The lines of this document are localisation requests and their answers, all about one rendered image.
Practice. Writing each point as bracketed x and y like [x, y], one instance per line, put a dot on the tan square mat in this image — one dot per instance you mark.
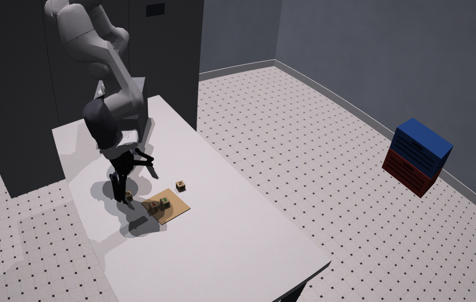
[177, 206]

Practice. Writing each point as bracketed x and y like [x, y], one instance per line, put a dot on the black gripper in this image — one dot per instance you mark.
[123, 165]

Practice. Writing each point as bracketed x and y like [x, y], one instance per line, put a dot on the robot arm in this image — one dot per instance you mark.
[102, 47]

